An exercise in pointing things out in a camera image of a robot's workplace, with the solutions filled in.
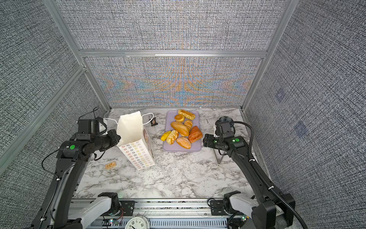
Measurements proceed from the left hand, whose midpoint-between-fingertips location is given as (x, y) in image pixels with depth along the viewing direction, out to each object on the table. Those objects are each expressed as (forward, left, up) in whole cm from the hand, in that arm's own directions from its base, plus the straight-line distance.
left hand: (121, 135), depth 71 cm
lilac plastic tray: (+34, -23, -26) cm, 48 cm away
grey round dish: (+26, -65, -20) cm, 73 cm away
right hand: (+1, -46, -9) cm, 47 cm away
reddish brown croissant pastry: (+13, -40, -21) cm, 47 cm away
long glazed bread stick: (+32, -36, -21) cm, 53 cm away
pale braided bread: (+12, -25, -20) cm, 34 cm away
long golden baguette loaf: (+17, -30, -18) cm, 39 cm away
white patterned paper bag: (-5, -8, +2) cm, 10 cm away
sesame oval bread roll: (+7, -32, -20) cm, 39 cm away
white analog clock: (-34, -8, -22) cm, 41 cm away
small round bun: (+29, -30, -21) cm, 47 cm away
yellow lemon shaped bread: (+12, -20, -19) cm, 30 cm away
